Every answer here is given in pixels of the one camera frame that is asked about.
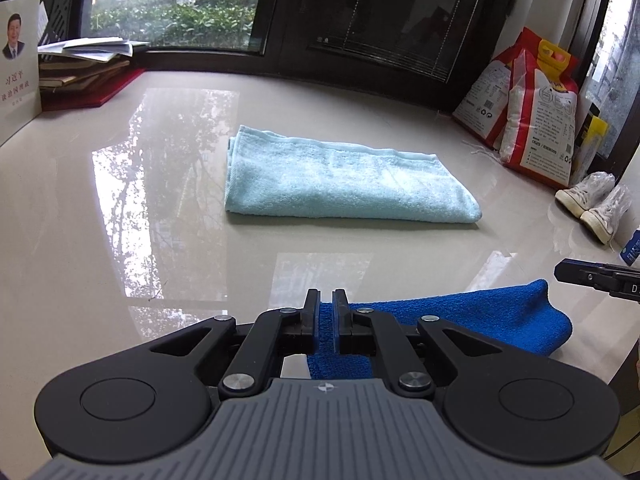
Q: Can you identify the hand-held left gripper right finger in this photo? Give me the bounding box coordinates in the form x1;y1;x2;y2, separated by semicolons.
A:
332;288;503;402

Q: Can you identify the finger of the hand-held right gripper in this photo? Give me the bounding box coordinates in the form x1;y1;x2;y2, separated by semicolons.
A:
554;258;621;294

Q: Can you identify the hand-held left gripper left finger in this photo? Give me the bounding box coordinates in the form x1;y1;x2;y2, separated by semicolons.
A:
149;288;321;401

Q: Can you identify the dark blue towel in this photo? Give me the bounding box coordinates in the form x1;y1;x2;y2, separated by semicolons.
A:
306;279;574;382

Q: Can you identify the light blue towel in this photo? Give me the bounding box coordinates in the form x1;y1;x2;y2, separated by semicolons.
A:
223;125;483;225

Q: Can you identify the blue bottle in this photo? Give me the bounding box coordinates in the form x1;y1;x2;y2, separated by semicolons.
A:
620;227;640;267

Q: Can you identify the white sneaker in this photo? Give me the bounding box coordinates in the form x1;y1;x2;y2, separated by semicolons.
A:
580;183;634;245
554;171;616;219

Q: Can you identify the yellow and black packet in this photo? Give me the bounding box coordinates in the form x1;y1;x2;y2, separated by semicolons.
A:
569;104;611;187

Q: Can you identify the red and white rice bag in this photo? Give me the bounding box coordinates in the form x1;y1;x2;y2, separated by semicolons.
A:
452;44;527;150

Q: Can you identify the side window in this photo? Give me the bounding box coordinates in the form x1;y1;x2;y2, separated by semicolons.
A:
570;0;640;181

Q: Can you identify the red folder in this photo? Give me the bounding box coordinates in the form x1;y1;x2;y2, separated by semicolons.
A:
40;67;146;111

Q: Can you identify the stack of brown books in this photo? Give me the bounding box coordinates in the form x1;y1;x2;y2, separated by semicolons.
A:
38;58;132;94

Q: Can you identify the garden window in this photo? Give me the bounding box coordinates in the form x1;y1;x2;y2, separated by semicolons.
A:
80;0;273;56

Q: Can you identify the white open booklet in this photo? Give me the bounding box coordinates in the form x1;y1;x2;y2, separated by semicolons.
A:
37;36;151;64

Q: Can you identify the white portrait book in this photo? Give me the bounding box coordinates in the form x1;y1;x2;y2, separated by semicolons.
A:
0;0;44;147

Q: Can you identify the black slotted file holder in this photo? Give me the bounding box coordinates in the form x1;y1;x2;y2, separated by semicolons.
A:
36;0;79;47

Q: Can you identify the white rice bag orange handle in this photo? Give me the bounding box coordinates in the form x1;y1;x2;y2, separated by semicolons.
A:
499;27;582;190

